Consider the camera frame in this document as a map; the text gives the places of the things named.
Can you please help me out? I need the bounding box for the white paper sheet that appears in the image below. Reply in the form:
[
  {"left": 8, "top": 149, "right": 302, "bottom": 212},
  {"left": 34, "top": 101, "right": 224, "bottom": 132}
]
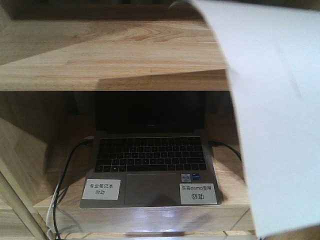
[{"left": 190, "top": 0, "right": 320, "bottom": 237}]

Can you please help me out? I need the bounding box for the silver laptop black keyboard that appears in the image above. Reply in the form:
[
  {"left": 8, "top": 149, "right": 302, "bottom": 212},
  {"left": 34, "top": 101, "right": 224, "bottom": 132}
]
[{"left": 80, "top": 91, "right": 221, "bottom": 209}]

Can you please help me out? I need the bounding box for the white label sticker right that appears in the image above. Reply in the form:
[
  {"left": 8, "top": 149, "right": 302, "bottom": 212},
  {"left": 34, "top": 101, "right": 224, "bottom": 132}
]
[{"left": 179, "top": 183, "right": 218, "bottom": 205}]

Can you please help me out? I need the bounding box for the white label sticker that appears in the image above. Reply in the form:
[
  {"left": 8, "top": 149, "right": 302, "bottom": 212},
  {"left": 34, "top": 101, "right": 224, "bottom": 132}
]
[
  {"left": 179, "top": 183, "right": 218, "bottom": 205},
  {"left": 82, "top": 179, "right": 121, "bottom": 200}
]

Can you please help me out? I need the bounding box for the white label sticker left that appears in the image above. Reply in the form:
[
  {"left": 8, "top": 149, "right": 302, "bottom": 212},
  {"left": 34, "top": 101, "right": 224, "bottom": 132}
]
[{"left": 82, "top": 179, "right": 121, "bottom": 200}]

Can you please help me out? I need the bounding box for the black cable right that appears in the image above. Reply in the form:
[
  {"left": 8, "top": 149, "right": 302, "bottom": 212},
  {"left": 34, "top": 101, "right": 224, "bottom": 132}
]
[{"left": 209, "top": 140, "right": 243, "bottom": 162}]

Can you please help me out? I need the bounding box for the black cable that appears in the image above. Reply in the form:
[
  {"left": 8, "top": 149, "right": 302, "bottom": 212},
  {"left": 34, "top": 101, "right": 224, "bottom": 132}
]
[
  {"left": 52, "top": 139, "right": 94, "bottom": 240},
  {"left": 209, "top": 140, "right": 243, "bottom": 162}
]

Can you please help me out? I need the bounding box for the black cable left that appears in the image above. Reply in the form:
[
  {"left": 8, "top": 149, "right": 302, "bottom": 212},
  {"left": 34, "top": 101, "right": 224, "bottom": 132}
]
[{"left": 52, "top": 139, "right": 94, "bottom": 240}]

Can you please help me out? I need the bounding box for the white cable left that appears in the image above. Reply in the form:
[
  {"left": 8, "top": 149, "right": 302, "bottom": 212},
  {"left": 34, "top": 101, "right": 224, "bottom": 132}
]
[{"left": 46, "top": 182, "right": 62, "bottom": 240}]

